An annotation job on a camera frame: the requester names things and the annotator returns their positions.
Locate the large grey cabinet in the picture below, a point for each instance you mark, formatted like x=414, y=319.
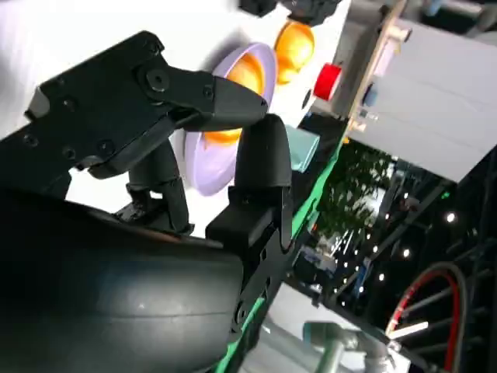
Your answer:
x=435, y=109

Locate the red rimmed black wheel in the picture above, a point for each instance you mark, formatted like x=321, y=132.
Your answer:
x=446, y=274

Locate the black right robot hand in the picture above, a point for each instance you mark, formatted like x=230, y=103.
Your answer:
x=116, y=272

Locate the beige wooden panel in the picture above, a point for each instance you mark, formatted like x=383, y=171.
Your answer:
x=382, y=46

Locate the black table grommet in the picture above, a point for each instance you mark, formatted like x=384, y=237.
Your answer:
x=307, y=100

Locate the pale green mug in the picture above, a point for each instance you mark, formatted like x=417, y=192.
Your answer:
x=304, y=149

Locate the green leafy plant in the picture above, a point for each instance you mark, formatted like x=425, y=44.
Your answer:
x=357, y=182

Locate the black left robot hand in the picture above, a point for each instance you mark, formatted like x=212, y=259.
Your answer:
x=310, y=11

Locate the red emergency stop button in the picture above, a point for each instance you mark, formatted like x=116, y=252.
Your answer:
x=327, y=81

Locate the lilac plate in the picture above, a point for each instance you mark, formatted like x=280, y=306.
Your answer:
x=209, y=171

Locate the grey metal pipe stand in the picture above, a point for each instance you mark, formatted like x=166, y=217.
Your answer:
x=334, y=349

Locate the orange and white bread roll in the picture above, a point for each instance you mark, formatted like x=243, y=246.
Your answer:
x=248, y=72
x=297, y=48

